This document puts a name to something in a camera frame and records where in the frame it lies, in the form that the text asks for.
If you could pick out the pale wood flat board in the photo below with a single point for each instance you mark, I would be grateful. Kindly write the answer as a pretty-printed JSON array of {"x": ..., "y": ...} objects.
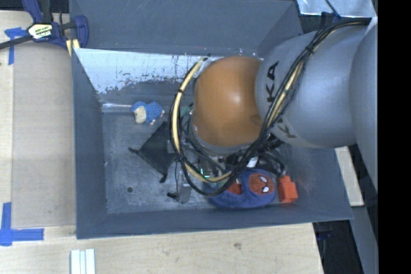
[{"x": 41, "y": 138}]

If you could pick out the black triangular flat piece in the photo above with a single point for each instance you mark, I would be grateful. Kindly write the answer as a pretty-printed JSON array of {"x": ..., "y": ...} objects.
[{"x": 157, "y": 147}]

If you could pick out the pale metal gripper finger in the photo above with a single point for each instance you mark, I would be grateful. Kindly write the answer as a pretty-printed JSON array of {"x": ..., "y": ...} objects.
[
  {"x": 186, "y": 193},
  {"x": 176, "y": 179}
]

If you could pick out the blue plush red masked face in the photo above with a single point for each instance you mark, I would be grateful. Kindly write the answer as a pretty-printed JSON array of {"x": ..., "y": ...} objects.
[{"x": 244, "y": 200}]

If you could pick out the orange-red block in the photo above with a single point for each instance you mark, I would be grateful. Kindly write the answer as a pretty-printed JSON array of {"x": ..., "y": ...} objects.
[{"x": 287, "y": 191}]

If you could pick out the blue toy animal cream face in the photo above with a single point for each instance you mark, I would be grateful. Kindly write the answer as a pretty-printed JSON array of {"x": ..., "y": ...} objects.
[{"x": 149, "y": 110}]

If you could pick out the grey metal bin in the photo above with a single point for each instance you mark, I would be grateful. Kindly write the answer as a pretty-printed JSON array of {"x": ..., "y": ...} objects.
[{"x": 135, "y": 22}]

